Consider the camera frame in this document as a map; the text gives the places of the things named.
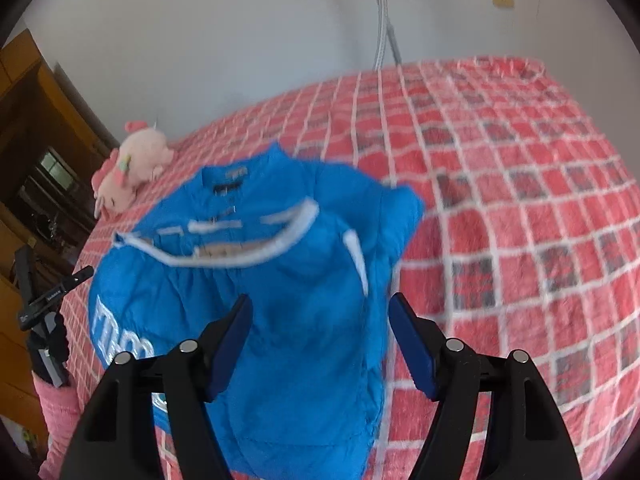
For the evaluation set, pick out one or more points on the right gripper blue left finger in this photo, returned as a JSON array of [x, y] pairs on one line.
[[115, 436]]

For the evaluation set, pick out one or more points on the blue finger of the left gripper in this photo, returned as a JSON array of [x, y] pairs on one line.
[[73, 281]]

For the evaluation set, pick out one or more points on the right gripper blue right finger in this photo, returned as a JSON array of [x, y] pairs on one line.
[[526, 436]]

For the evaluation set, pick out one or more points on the blue puffer jacket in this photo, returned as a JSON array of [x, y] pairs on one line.
[[314, 246]]

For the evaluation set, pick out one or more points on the pink quilted blanket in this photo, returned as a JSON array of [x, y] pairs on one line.
[[61, 411]]

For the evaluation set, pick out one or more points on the wooden wardrobe cabinet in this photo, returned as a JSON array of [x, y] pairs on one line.
[[48, 156]]

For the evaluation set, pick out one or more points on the pink unicorn plush toy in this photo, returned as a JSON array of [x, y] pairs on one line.
[[141, 158]]

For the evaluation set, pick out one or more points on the red plaid bed sheet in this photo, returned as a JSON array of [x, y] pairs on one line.
[[530, 237]]

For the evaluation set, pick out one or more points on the grey garment steamer stand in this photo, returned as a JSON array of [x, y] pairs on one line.
[[386, 37]]

